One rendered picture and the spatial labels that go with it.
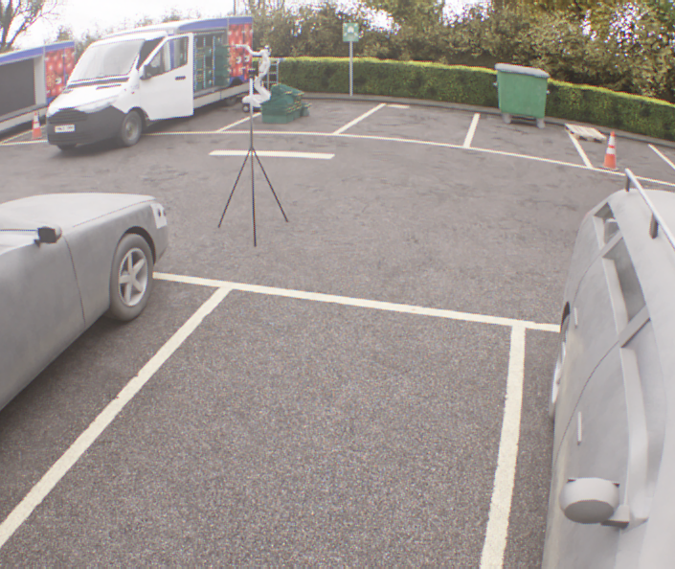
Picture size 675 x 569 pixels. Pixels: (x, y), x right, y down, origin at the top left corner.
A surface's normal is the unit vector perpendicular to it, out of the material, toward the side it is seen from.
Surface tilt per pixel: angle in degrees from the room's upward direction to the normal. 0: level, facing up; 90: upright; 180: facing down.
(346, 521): 0
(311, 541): 0
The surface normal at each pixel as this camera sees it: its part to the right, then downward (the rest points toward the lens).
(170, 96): 0.08, 0.48
